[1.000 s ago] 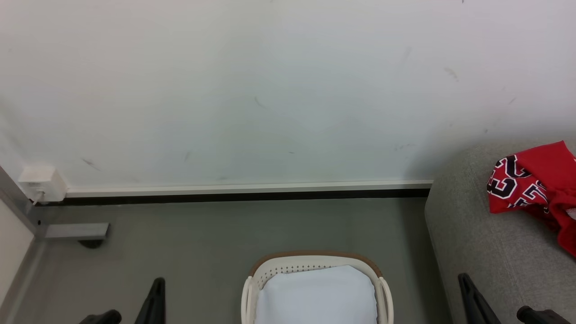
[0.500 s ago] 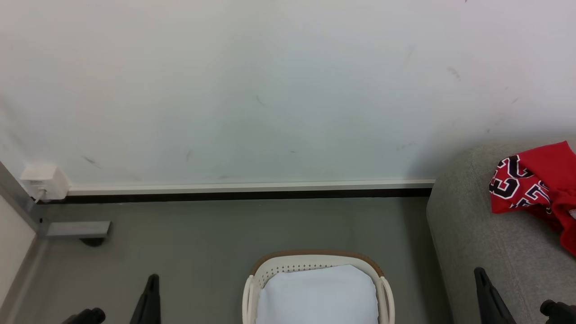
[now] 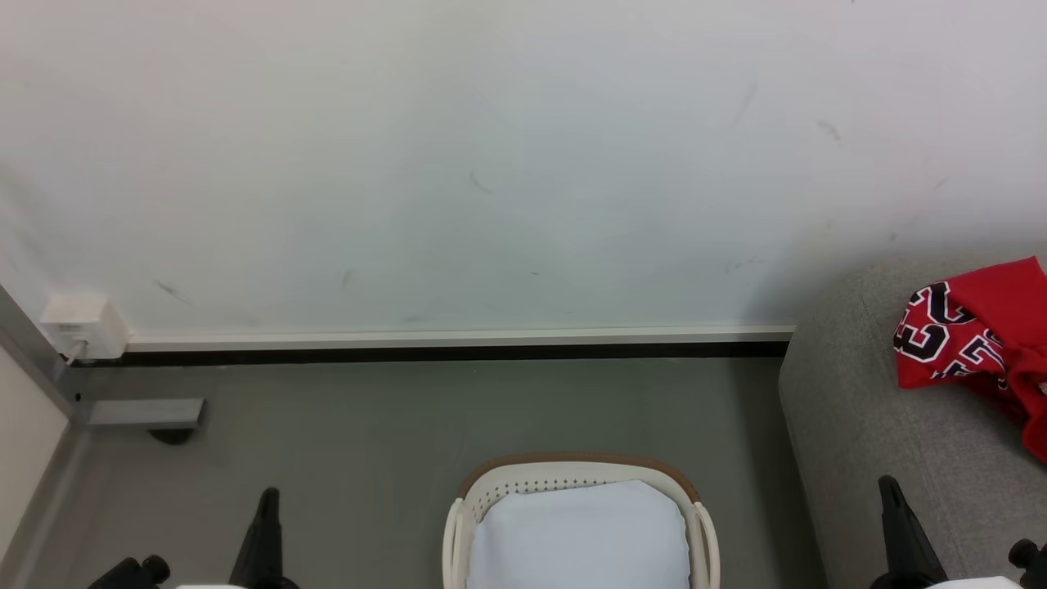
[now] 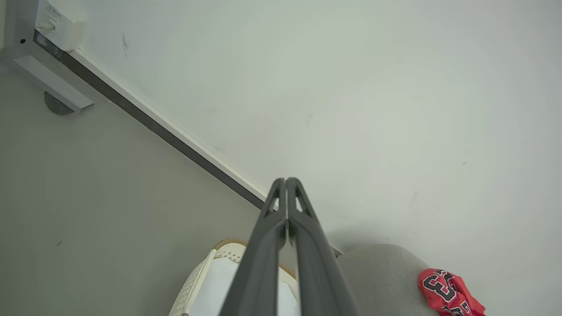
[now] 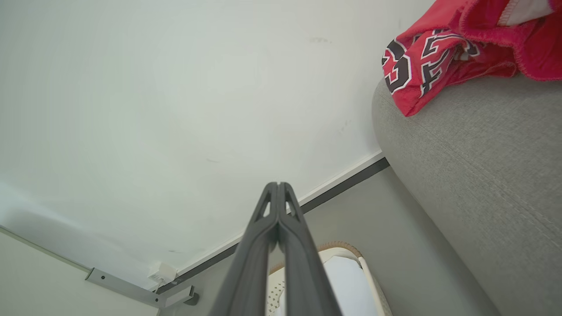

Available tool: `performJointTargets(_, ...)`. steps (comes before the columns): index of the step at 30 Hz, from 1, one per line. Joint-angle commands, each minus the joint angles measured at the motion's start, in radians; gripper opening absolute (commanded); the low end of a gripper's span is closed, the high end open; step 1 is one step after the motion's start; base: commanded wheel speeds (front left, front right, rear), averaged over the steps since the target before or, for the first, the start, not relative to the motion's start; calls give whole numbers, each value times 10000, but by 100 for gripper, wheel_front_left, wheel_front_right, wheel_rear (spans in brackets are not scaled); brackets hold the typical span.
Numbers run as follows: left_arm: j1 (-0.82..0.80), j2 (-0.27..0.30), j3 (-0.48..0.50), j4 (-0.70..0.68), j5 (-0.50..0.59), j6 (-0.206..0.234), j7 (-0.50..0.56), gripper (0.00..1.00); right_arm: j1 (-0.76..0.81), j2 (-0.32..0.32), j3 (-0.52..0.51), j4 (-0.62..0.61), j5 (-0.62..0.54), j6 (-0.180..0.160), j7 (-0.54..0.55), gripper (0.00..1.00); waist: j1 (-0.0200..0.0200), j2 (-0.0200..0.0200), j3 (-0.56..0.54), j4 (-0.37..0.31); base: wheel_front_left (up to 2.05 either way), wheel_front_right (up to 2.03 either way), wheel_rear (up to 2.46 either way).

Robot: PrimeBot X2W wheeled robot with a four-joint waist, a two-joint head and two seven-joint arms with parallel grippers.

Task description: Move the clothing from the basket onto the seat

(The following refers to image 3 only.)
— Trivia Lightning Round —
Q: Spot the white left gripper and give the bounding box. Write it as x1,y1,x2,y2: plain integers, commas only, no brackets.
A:
173,487,300,589

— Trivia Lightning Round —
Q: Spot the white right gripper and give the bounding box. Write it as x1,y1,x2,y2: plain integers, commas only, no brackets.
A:
869,475,1025,589

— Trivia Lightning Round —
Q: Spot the red jersey number 23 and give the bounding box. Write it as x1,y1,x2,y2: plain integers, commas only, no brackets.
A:
892,256,1047,465

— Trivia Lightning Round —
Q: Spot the grey fabric sofa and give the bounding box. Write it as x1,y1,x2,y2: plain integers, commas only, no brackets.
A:
777,254,1047,589

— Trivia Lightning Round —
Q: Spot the white laundry basket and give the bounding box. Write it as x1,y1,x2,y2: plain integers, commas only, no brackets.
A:
442,452,722,589

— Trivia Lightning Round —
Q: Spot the beige partition panel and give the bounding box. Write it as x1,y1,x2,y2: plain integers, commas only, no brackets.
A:
0,344,71,565

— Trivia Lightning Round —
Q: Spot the white black baseboard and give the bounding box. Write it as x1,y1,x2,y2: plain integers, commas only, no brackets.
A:
90,325,797,367

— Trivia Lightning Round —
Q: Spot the white cloth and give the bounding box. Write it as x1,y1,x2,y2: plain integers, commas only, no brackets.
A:
465,479,693,589

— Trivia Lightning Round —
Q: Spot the white wall power adapter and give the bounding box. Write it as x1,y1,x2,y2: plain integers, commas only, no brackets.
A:
38,292,132,362

